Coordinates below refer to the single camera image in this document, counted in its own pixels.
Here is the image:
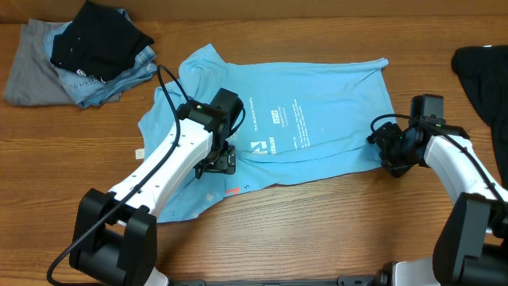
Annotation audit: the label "black folded garment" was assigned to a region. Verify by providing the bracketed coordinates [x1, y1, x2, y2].
[50, 1, 154, 82]

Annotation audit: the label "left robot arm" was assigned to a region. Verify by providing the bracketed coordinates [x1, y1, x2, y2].
[69, 88, 244, 286]

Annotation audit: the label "black garment at right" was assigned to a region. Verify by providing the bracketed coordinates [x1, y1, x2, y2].
[451, 45, 507, 187]

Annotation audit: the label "grey folded garment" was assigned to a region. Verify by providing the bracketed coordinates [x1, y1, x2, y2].
[2, 18, 122, 107]

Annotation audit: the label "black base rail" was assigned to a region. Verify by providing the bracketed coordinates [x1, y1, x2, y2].
[169, 275, 375, 286]

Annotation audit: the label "folded blue denim jeans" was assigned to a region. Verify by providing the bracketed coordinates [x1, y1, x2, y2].
[43, 8, 156, 108]

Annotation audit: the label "light blue printed t-shirt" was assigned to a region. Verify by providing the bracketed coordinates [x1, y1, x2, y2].
[138, 45, 393, 222]

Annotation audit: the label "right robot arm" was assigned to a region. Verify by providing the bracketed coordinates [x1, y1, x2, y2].
[367, 94, 507, 286]

